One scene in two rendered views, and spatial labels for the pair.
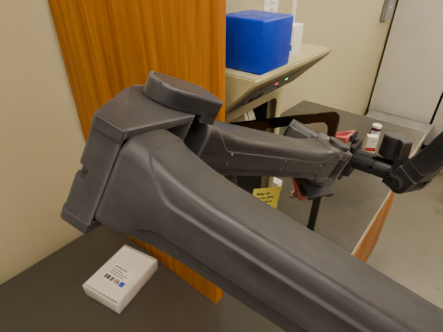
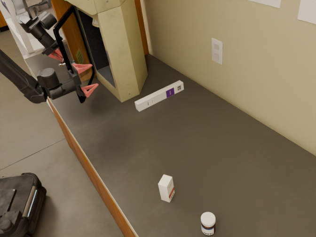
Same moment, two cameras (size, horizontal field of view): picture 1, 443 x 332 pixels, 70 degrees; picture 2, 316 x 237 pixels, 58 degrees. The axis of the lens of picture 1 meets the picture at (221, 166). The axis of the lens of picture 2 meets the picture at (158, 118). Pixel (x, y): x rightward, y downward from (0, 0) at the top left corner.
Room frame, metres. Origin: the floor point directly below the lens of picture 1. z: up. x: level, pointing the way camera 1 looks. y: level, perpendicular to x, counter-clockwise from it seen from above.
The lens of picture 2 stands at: (1.51, -1.23, 1.80)
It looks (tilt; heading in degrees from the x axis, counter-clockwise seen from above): 39 degrees down; 114
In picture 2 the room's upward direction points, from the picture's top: 10 degrees counter-clockwise
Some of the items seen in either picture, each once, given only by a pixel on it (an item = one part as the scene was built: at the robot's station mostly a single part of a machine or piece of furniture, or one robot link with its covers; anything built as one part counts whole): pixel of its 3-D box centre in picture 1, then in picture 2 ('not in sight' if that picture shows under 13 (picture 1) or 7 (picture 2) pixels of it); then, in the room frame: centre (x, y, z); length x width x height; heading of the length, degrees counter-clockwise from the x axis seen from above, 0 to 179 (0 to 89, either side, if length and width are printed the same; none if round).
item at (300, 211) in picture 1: (271, 189); (77, 54); (0.64, -0.13, 1.19); 0.30 x 0.01 x 0.40; 105
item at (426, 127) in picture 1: (390, 137); not in sight; (2.86, -1.73, 0.17); 0.60 x 0.42 x 0.33; 49
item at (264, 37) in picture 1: (254, 40); not in sight; (0.62, -0.06, 1.56); 0.10 x 0.10 x 0.09; 51
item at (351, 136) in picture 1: (340, 142); (82, 71); (0.81, -0.35, 1.23); 0.09 x 0.07 x 0.07; 51
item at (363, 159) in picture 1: (361, 160); (69, 85); (0.77, -0.41, 1.20); 0.07 x 0.07 x 0.10; 51
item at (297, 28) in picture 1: (286, 39); not in sight; (0.72, -0.14, 1.54); 0.05 x 0.05 x 0.06; 56
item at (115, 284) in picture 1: (122, 276); not in sight; (0.55, 0.27, 0.96); 0.16 x 0.12 x 0.04; 152
